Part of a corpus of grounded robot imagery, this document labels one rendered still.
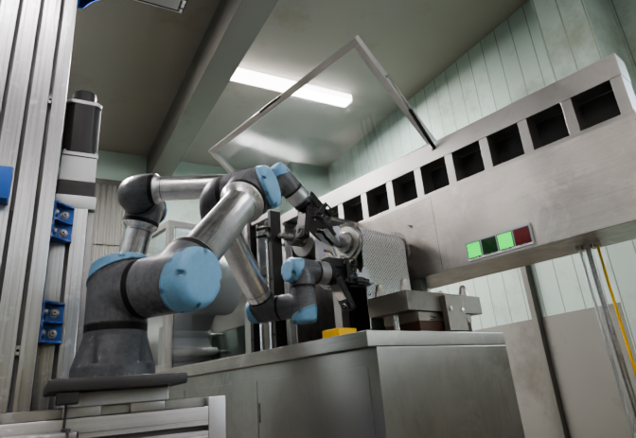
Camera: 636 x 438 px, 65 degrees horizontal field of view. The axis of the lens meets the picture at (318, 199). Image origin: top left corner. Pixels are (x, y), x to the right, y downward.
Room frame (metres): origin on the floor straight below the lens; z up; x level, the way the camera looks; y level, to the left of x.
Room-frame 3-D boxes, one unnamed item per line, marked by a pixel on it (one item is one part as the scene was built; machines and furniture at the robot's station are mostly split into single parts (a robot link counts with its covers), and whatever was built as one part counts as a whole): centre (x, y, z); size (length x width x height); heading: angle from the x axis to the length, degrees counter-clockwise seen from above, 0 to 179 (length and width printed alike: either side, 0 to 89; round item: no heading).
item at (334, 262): (1.60, -0.05, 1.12); 0.12 x 0.08 x 0.09; 133
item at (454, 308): (1.64, -0.41, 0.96); 0.10 x 0.03 x 0.11; 133
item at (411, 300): (1.70, -0.33, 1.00); 0.40 x 0.16 x 0.06; 133
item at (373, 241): (1.90, -0.09, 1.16); 0.39 x 0.23 x 0.51; 43
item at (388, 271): (1.76, -0.22, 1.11); 0.23 x 0.01 x 0.18; 133
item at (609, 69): (2.45, 0.08, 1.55); 3.08 x 0.08 x 0.23; 43
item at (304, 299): (1.50, 0.08, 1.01); 0.11 x 0.08 x 0.11; 68
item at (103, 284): (0.98, 0.41, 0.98); 0.13 x 0.12 x 0.14; 68
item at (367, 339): (2.43, 0.52, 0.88); 2.52 x 0.66 x 0.04; 43
